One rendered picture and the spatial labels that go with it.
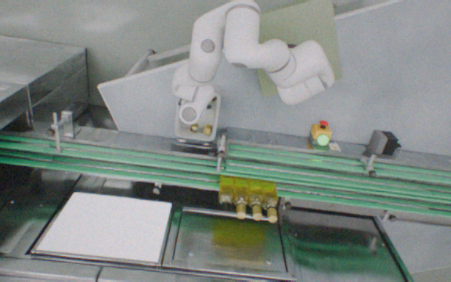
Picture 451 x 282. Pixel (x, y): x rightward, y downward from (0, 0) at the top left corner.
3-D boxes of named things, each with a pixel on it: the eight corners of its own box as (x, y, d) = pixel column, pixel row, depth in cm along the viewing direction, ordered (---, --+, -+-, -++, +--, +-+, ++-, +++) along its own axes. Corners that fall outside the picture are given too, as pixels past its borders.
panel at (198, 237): (72, 194, 143) (30, 258, 113) (72, 189, 142) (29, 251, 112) (282, 219, 148) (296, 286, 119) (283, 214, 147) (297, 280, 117)
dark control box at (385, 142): (367, 144, 156) (374, 153, 149) (373, 128, 152) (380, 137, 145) (384, 146, 157) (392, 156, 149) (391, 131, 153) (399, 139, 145)
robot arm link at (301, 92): (271, 74, 116) (272, 89, 102) (306, 53, 112) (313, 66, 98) (284, 96, 120) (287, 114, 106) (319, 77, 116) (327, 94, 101)
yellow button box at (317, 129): (308, 136, 155) (312, 144, 148) (312, 121, 151) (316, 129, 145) (323, 138, 155) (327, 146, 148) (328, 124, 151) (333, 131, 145)
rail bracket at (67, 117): (70, 131, 151) (45, 157, 131) (66, 95, 143) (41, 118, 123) (81, 132, 151) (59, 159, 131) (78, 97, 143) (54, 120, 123)
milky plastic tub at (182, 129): (177, 128, 153) (174, 137, 145) (180, 80, 142) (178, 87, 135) (214, 133, 154) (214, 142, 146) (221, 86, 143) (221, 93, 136)
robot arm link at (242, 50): (291, 32, 90) (272, -2, 78) (290, 79, 86) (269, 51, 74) (244, 42, 96) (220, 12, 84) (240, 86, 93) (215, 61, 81)
